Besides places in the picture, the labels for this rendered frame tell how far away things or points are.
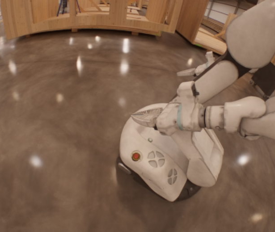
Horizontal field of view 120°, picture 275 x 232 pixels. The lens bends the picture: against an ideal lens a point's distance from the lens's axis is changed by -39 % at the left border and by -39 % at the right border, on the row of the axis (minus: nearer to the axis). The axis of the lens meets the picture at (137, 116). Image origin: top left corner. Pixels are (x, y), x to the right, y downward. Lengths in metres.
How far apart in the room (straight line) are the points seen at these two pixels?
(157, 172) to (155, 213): 0.43
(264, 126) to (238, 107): 0.07
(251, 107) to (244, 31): 0.20
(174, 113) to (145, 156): 0.36
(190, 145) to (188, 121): 0.31
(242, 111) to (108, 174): 0.89
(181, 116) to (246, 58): 0.25
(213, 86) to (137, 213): 0.86
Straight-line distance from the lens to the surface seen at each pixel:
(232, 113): 0.30
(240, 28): 0.40
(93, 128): 1.15
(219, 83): 0.47
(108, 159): 1.02
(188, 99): 0.30
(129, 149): 0.67
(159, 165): 0.67
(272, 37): 0.42
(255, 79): 4.37
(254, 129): 0.31
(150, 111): 0.43
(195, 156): 0.66
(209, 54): 0.73
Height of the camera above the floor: 0.95
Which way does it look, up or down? 49 degrees down
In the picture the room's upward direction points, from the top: 15 degrees clockwise
